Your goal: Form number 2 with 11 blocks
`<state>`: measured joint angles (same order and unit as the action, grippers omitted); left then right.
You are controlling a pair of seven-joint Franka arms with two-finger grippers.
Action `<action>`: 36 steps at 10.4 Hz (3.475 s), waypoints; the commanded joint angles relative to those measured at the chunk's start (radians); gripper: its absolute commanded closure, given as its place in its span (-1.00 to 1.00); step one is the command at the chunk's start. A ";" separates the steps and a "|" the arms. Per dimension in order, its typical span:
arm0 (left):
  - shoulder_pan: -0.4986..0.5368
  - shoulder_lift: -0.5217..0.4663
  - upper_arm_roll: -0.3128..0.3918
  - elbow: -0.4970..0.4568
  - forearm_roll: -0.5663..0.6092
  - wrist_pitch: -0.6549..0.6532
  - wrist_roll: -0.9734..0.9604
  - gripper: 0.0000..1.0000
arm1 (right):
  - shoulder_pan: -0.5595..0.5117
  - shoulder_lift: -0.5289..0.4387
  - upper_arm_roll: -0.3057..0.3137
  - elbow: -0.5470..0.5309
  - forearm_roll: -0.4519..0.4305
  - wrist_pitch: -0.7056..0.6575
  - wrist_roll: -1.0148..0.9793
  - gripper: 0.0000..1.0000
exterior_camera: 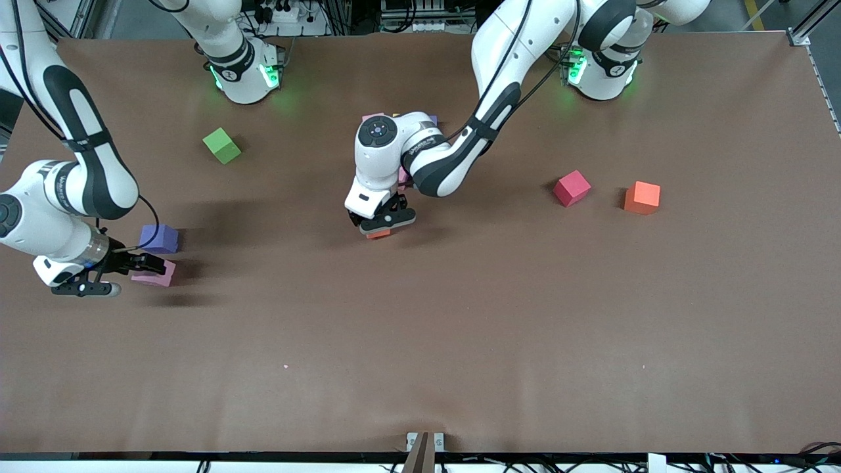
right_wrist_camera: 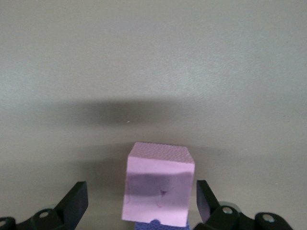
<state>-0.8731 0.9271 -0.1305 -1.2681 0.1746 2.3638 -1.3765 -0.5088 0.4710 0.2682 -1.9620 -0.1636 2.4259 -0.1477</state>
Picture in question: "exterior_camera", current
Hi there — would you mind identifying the red foam block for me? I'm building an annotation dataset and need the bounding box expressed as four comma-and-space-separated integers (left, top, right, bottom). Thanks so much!
553, 170, 592, 206

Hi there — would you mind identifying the green foam block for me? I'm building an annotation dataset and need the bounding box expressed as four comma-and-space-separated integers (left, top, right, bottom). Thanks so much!
202, 127, 242, 165

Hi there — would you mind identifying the white electrical device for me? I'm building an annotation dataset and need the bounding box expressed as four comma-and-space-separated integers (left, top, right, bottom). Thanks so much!
381, 0, 447, 34

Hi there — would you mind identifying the white power strip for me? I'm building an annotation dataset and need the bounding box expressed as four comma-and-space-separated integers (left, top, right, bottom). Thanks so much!
253, 0, 329, 37

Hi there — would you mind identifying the brown pole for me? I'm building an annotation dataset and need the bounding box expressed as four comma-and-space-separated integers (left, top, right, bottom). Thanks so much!
401, 432, 436, 473

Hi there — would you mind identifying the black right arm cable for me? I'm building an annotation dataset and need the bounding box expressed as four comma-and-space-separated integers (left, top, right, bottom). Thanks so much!
115, 194, 160, 253

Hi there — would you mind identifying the white metal bracket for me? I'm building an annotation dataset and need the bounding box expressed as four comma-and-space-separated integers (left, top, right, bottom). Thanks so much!
406, 432, 445, 453

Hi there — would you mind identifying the aluminium table side rail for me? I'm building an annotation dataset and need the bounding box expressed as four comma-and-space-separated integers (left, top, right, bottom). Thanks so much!
807, 47, 841, 135

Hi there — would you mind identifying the aluminium frame profile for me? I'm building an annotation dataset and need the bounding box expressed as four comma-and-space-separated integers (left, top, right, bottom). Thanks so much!
792, 0, 841, 40

